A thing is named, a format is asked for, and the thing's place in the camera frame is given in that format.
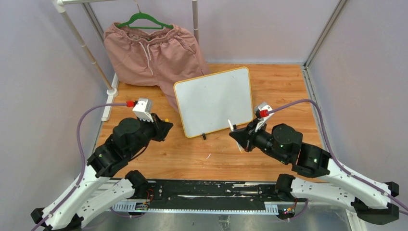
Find white clothes rack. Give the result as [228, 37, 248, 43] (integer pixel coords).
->
[51, 0, 199, 122]

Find pink shorts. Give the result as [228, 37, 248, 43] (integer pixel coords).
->
[104, 23, 211, 111]

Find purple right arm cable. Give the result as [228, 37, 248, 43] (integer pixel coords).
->
[266, 99, 408, 216]

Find white whiteboard marker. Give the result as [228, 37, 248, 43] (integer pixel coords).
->
[227, 119, 243, 153]

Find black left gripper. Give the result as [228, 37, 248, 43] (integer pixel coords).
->
[128, 111, 174, 157]

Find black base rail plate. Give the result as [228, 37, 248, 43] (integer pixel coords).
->
[112, 179, 306, 216]

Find aluminium frame post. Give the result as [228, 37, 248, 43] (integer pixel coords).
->
[301, 0, 350, 141]

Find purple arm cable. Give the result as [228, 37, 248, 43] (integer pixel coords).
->
[30, 102, 135, 231]
[266, 99, 408, 216]

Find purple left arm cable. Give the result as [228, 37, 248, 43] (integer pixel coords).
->
[30, 102, 135, 231]

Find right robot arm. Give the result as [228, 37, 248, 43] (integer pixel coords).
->
[230, 119, 399, 225]

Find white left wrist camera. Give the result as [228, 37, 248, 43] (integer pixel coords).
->
[132, 98, 153, 122]

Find green clothes hanger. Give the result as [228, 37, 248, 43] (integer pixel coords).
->
[116, 2, 174, 30]

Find yellow-framed whiteboard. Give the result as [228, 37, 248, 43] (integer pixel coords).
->
[174, 66, 254, 138]

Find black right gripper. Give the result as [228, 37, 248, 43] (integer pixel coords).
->
[230, 117, 289, 164]

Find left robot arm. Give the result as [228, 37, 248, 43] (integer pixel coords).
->
[31, 114, 173, 231]

